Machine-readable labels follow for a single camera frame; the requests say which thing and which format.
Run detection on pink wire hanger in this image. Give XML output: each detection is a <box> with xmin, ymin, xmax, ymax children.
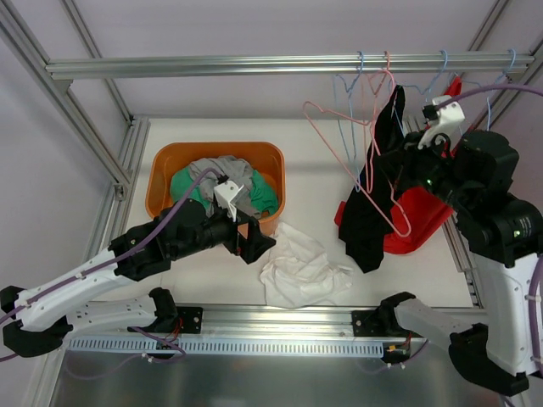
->
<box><xmin>365</xmin><ymin>51</ymin><xmax>395</xmax><ymax>194</ymax></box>
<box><xmin>302</xmin><ymin>72</ymin><xmax>411</xmax><ymax>237</ymax></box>

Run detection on blue wire hanger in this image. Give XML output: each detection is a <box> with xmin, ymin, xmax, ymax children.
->
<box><xmin>332</xmin><ymin>51</ymin><xmax>365</xmax><ymax>192</ymax></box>

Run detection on white tank top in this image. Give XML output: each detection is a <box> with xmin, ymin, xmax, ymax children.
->
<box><xmin>260</xmin><ymin>222</ymin><xmax>353</xmax><ymax>309</ymax></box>

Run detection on green tank top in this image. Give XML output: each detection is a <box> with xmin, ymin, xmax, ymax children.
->
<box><xmin>170</xmin><ymin>164</ymin><xmax>279</xmax><ymax>219</ymax></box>

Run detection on grey tank top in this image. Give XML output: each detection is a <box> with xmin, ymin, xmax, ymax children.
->
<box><xmin>188</xmin><ymin>155</ymin><xmax>262</xmax><ymax>219</ymax></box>

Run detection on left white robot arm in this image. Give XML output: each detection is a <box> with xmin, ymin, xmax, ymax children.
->
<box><xmin>1</xmin><ymin>199</ymin><xmax>276</xmax><ymax>358</ymax></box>

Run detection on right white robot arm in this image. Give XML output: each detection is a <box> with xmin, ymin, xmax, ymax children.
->
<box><xmin>372</xmin><ymin>131</ymin><xmax>542</xmax><ymax>396</ymax></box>

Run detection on red tank top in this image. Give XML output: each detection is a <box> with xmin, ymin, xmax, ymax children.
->
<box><xmin>334</xmin><ymin>75</ymin><xmax>462</xmax><ymax>254</ymax></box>

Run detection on black tank top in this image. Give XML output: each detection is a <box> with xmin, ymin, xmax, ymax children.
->
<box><xmin>339</xmin><ymin>85</ymin><xmax>406</xmax><ymax>273</ymax></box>

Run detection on blue hanger with red top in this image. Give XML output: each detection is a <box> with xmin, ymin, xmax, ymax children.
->
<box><xmin>447</xmin><ymin>47</ymin><xmax>518</xmax><ymax>131</ymax></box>

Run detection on orange plastic basket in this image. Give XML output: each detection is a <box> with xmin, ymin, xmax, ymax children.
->
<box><xmin>145</xmin><ymin>142</ymin><xmax>286</xmax><ymax>236</ymax></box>

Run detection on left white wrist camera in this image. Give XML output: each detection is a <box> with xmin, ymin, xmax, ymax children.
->
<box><xmin>213</xmin><ymin>180</ymin><xmax>244</xmax><ymax>221</ymax></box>

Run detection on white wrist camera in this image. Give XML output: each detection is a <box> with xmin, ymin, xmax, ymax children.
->
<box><xmin>213</xmin><ymin>180</ymin><xmax>244</xmax><ymax>221</ymax></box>
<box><xmin>417</xmin><ymin>95</ymin><xmax>465</xmax><ymax>149</ymax></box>

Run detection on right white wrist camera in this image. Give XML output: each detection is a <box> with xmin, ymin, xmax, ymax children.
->
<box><xmin>417</xmin><ymin>95</ymin><xmax>465</xmax><ymax>149</ymax></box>

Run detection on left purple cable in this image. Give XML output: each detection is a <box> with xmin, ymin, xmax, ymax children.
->
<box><xmin>0</xmin><ymin>167</ymin><xmax>226</xmax><ymax>378</ymax></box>

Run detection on purple cable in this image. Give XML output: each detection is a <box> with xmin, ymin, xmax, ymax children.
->
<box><xmin>422</xmin><ymin>83</ymin><xmax>543</xmax><ymax>407</ymax></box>
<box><xmin>0</xmin><ymin>167</ymin><xmax>226</xmax><ymax>378</ymax></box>

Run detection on right aluminium frame post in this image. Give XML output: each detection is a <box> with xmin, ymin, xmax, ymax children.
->
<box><xmin>449</xmin><ymin>0</ymin><xmax>543</xmax><ymax>162</ymax></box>

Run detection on aluminium frame post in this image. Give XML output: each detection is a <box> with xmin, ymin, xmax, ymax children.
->
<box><xmin>0</xmin><ymin>0</ymin><xmax>150</xmax><ymax>200</ymax></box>
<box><xmin>449</xmin><ymin>0</ymin><xmax>543</xmax><ymax>162</ymax></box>

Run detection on left aluminium frame post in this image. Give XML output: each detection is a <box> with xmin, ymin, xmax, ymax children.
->
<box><xmin>0</xmin><ymin>0</ymin><xmax>150</xmax><ymax>200</ymax></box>

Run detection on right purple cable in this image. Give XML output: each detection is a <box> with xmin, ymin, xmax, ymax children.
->
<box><xmin>422</xmin><ymin>83</ymin><xmax>543</xmax><ymax>407</ymax></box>

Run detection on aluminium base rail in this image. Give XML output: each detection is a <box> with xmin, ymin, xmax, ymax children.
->
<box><xmin>48</xmin><ymin>303</ymin><xmax>484</xmax><ymax>340</ymax></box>

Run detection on white slotted cable duct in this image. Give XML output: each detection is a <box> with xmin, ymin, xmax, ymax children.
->
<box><xmin>68</xmin><ymin>336</ymin><xmax>384</xmax><ymax>359</ymax></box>

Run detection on aluminium hanging rail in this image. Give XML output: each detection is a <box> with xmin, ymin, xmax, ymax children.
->
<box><xmin>44</xmin><ymin>52</ymin><xmax>536</xmax><ymax>81</ymax></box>

